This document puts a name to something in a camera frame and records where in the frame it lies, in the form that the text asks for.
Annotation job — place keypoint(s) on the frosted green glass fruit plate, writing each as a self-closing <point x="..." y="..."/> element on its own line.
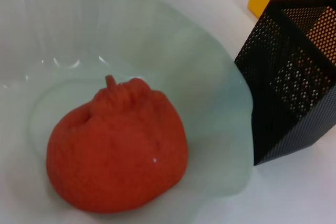
<point x="157" y="51"/>

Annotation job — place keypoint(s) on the black mesh pen holder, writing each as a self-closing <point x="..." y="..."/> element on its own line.
<point x="275" y="134"/>

